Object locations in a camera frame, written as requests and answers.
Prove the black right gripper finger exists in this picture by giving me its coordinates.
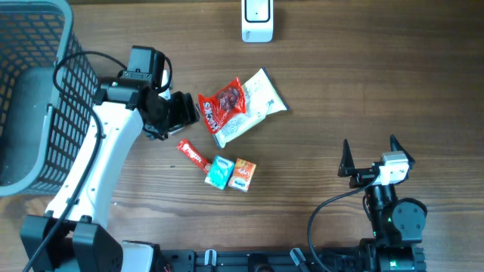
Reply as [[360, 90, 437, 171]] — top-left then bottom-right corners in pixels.
[[389, 134, 416, 165], [337, 139, 355, 177]]

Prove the red stick sachet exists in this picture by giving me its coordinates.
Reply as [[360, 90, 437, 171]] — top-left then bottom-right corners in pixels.
[[177, 139, 211, 174]]

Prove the red candy bag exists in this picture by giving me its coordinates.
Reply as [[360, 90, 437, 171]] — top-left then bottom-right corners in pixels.
[[198, 77, 247, 134]]

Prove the teal small box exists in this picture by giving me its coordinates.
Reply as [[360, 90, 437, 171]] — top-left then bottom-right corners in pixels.
[[204, 156, 235, 190]]

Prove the white cream snack bag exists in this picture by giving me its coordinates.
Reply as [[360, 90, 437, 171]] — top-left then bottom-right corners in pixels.
[[213, 67, 290, 149]]

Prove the orange small box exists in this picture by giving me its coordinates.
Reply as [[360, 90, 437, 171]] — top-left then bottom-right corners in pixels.
[[228, 158, 256, 193]]

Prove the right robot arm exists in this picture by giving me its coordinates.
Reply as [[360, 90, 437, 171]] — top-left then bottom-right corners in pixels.
[[338, 135, 427, 272]]

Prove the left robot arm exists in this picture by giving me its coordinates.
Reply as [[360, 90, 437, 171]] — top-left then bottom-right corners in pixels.
[[20, 46, 198, 271]]

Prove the white barcode scanner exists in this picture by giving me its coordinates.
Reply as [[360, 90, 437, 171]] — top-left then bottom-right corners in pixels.
[[240, 0, 274, 43]]

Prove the grey plastic mesh basket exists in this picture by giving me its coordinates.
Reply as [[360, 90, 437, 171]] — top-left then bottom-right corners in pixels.
[[1, 1, 98, 196]]

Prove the black right camera cable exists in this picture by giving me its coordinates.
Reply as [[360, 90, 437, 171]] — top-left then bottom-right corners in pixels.
[[306, 174, 379, 272]]

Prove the black camera cable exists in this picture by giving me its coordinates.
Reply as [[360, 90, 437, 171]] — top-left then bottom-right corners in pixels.
[[306, 174, 379, 272], [22, 51, 129, 272]]

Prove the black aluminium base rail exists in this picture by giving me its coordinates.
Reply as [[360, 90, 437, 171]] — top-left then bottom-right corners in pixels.
[[158, 247, 428, 272]]

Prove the black left camera cable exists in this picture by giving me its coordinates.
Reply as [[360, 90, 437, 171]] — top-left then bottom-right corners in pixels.
[[22, 51, 129, 272]]

